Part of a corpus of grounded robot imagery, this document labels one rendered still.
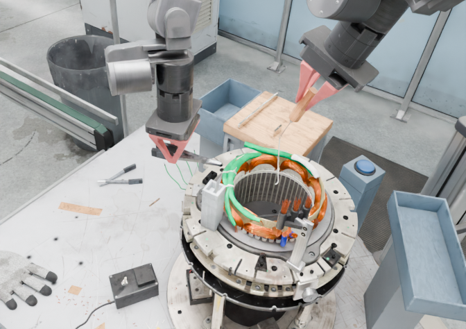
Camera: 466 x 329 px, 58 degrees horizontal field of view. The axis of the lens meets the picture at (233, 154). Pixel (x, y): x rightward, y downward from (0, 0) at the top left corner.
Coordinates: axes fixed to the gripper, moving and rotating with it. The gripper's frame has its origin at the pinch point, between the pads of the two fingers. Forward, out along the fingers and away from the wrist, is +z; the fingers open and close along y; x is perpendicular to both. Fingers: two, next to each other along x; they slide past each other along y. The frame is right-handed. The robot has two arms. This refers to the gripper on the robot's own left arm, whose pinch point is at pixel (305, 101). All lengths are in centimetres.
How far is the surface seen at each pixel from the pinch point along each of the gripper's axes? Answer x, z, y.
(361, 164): 31.2, 21.9, 13.7
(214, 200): -10.0, 18.4, -0.1
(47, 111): 22, 89, -76
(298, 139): 26.6, 25.4, -0.5
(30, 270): -22, 68, -23
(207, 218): -9.6, 23.3, 0.6
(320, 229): 2.7, 18.7, 15.3
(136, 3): 161, 134, -167
